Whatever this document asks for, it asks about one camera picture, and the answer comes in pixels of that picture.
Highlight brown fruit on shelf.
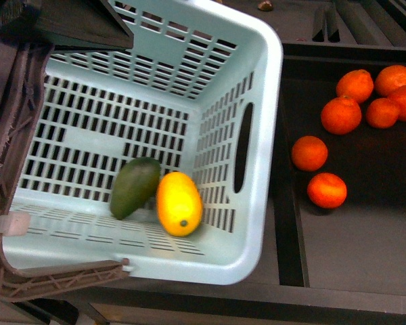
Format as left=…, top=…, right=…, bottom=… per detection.
left=258, top=0, right=273, bottom=12

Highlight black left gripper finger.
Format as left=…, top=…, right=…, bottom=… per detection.
left=0, top=0, right=134, bottom=51

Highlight green avocado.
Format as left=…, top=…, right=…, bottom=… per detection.
left=110, top=157, right=161, bottom=220

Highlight light blue plastic basket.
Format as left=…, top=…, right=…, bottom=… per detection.
left=3, top=1, right=283, bottom=285

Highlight yellow mango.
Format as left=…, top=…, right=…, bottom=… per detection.
left=156, top=171, right=203, bottom=237

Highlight brown basket handle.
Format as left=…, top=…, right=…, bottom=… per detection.
left=0, top=38, right=129, bottom=302

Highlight black shelf tray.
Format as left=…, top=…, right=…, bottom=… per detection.
left=270, top=0, right=406, bottom=316

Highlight white zip tie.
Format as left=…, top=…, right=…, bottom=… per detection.
left=0, top=211, right=30, bottom=236

